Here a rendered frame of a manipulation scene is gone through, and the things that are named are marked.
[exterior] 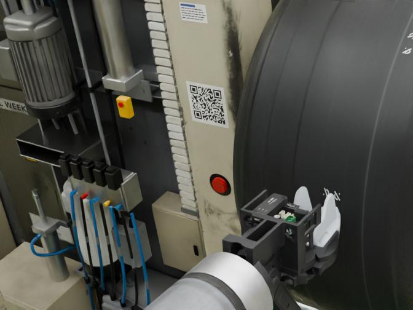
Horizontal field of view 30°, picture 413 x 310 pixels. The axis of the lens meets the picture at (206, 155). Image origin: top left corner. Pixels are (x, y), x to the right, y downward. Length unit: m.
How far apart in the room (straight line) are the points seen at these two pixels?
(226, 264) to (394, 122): 0.28
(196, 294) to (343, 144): 0.31
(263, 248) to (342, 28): 0.33
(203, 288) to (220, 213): 0.67
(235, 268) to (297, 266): 0.10
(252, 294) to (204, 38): 0.56
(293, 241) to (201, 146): 0.54
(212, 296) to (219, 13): 0.56
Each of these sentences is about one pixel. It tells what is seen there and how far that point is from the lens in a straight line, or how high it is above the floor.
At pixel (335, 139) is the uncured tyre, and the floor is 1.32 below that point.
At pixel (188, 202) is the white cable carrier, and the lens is 1.44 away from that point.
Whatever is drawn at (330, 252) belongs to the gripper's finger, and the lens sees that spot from 0.87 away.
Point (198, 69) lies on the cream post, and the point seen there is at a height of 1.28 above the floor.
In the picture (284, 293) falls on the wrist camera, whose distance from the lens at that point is 0.85.
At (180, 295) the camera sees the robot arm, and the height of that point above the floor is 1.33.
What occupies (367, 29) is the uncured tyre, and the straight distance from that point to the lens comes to 0.97.
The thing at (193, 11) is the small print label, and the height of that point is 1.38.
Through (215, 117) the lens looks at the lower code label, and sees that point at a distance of 1.27.
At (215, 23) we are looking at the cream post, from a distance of 1.18.
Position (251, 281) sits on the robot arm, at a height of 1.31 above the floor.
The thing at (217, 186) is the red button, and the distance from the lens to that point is 1.34.
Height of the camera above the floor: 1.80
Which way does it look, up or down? 31 degrees down
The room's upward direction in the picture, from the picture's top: 9 degrees counter-clockwise
